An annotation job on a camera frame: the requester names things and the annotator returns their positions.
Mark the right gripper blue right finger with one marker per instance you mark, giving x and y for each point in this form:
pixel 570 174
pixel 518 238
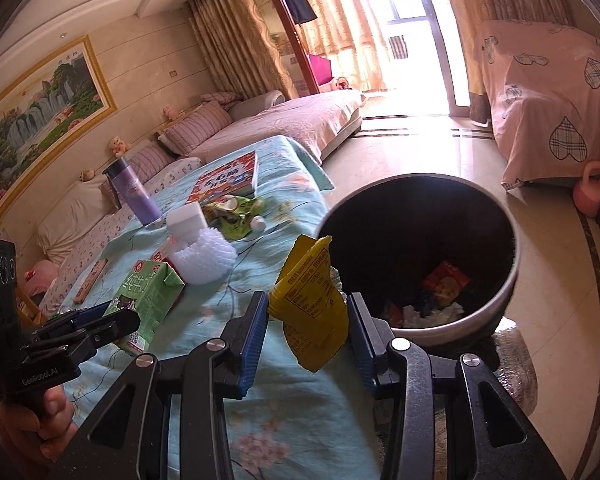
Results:
pixel 369 338

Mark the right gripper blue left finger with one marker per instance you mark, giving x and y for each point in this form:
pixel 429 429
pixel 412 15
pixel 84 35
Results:
pixel 244 338

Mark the yellow foil wrapper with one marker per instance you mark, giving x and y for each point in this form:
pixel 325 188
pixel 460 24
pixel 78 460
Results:
pixel 309 304

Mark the green milk carton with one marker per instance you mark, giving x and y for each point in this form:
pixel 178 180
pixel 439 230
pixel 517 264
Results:
pixel 150 289

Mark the white paper ball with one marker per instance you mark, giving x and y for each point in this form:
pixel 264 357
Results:
pixel 413 320

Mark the orange snack bag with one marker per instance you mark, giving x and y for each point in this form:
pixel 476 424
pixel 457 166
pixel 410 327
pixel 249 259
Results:
pixel 445 283

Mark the round black trash bin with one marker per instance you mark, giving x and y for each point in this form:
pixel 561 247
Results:
pixel 391 235

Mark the left hand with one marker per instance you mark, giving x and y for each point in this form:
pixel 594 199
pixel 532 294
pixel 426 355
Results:
pixel 39 439

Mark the wooden ruler board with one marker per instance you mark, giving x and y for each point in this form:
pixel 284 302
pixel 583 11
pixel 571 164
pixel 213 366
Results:
pixel 89 281

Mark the light blue floral tablecloth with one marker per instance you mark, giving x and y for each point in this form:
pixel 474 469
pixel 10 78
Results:
pixel 292 424

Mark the white foam fruit net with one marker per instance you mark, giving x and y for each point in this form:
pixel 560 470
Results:
pixel 206 260

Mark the red white snack box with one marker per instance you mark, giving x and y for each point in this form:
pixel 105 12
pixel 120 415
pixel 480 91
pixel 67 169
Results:
pixel 163 254

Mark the green drink pouch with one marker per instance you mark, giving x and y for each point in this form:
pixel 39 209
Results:
pixel 235 216

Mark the red children's book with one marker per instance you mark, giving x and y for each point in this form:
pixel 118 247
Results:
pixel 238 177

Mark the purple thermos bottle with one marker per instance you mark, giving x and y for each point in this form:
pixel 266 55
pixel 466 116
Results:
pixel 127 186

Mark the pink sofa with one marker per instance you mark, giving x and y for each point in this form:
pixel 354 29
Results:
pixel 90 214

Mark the striped pink cushion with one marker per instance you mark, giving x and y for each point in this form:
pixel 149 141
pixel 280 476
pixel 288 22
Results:
pixel 185 135

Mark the pink kettlebell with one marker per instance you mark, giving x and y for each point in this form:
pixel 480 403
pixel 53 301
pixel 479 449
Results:
pixel 586 193

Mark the framed landscape painting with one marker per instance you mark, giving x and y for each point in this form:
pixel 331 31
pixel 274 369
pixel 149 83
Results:
pixel 45 110

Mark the beige curtain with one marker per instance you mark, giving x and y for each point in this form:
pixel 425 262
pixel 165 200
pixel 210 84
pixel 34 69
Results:
pixel 238 49

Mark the pink heart pattern cover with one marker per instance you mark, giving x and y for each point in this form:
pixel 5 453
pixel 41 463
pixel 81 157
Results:
pixel 542 81

